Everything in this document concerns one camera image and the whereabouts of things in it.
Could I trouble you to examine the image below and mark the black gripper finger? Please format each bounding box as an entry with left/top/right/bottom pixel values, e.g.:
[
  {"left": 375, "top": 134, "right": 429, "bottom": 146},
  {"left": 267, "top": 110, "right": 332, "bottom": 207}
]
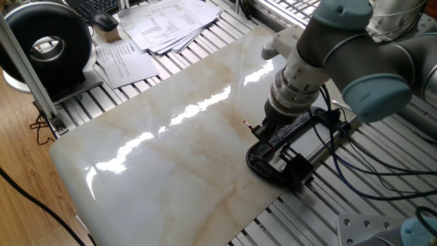
[
  {"left": 268, "top": 126, "right": 286, "bottom": 148},
  {"left": 251, "top": 124, "right": 270, "bottom": 143}
]

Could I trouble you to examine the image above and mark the black and blue cable bundle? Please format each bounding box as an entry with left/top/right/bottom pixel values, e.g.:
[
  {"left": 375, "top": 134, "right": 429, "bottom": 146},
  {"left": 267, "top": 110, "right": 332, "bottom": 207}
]
[{"left": 311, "top": 83, "right": 437, "bottom": 203}]

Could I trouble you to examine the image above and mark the beige marble slab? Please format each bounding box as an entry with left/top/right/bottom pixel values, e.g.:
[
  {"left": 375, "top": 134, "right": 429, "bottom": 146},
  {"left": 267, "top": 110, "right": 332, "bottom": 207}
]
[{"left": 48, "top": 25, "right": 344, "bottom": 246}]

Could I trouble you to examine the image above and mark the silver robot mounting plate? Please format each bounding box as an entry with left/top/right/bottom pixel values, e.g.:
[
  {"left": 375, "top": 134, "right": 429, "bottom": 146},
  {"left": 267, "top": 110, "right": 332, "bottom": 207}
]
[{"left": 336, "top": 213, "right": 412, "bottom": 246}]

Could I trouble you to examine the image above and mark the aluminium profile post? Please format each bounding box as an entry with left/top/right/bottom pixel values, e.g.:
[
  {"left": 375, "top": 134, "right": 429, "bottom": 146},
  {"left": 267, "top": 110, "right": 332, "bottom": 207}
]
[{"left": 0, "top": 12, "right": 68, "bottom": 135}]

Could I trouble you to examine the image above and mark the black ring-shaped device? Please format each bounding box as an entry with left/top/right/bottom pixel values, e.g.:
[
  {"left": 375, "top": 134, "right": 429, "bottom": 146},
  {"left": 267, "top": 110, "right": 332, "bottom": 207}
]
[{"left": 0, "top": 1, "right": 104, "bottom": 103}]

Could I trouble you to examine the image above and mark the small wooden block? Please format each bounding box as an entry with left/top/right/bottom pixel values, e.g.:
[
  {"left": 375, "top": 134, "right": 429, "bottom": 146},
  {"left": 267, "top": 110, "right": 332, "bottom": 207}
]
[{"left": 93, "top": 26, "right": 122, "bottom": 44}]

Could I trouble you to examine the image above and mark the stack of printed papers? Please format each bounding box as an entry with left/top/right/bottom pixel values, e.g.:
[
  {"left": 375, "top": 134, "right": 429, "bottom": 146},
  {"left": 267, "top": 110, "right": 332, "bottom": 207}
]
[{"left": 117, "top": 0, "right": 225, "bottom": 55}]

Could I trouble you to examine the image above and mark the thin tangled dark cable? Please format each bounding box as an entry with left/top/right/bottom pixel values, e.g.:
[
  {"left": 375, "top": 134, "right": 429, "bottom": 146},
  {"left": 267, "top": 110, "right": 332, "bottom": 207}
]
[{"left": 29, "top": 102, "right": 57, "bottom": 146}]

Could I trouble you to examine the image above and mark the single white paper sheet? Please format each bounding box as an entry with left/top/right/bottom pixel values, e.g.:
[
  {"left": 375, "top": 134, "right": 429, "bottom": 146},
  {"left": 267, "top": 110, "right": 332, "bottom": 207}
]
[{"left": 95, "top": 40, "right": 160, "bottom": 90}]

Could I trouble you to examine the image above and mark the thick black floor cable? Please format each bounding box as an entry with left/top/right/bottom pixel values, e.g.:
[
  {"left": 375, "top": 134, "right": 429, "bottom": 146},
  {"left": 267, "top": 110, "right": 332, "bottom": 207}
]
[{"left": 0, "top": 166, "right": 98, "bottom": 246}]

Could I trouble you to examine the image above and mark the red pencil with eraser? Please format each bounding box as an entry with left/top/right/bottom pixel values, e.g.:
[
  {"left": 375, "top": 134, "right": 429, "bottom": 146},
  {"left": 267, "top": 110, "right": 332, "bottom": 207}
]
[{"left": 242, "top": 120, "right": 278, "bottom": 154}]

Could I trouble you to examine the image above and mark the black computer mouse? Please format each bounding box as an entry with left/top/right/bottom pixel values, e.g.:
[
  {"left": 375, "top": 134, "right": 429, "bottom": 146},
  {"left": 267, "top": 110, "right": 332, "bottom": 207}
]
[{"left": 89, "top": 10, "right": 119, "bottom": 33}]

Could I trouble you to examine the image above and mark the black C-clamp with steel screw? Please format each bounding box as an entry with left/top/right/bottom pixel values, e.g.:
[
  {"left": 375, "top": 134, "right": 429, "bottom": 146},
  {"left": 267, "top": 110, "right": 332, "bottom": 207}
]
[{"left": 245, "top": 100, "right": 358, "bottom": 188}]

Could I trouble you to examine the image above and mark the black computer keyboard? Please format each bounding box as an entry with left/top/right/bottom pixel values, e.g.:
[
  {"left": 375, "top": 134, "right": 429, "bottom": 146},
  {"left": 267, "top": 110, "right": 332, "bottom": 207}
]
[{"left": 64, "top": 0, "right": 121, "bottom": 22}]

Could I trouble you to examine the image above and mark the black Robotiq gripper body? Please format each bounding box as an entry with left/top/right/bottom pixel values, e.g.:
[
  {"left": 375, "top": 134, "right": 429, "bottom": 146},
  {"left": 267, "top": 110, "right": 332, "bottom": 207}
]
[{"left": 261, "top": 103, "right": 307, "bottom": 132}]

